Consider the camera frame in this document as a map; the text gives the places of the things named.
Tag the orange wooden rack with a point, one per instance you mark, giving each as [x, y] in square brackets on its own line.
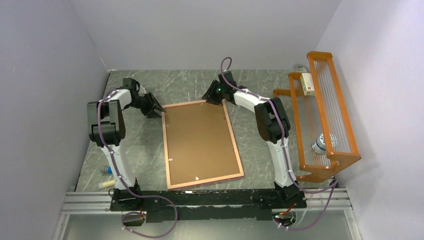
[323, 113]

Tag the blue capped small bottle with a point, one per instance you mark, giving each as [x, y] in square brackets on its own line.
[106, 170]

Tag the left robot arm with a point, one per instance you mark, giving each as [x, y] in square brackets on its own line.
[106, 128]

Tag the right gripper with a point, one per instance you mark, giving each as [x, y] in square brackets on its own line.
[209, 96]

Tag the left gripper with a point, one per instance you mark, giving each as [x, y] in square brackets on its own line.
[153, 104]

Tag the white round wall object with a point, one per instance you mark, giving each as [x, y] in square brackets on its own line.
[300, 68]

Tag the brown frame backing board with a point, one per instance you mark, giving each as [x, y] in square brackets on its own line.
[202, 145]

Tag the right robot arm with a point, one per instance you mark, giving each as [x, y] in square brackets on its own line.
[273, 127]

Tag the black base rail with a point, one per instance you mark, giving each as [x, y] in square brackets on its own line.
[184, 205]

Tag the small white red box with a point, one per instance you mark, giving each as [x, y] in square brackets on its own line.
[307, 84]

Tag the white blue can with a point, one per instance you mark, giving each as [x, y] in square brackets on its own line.
[319, 145]

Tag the yellow orange marker tube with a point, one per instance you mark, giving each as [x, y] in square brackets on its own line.
[107, 184]

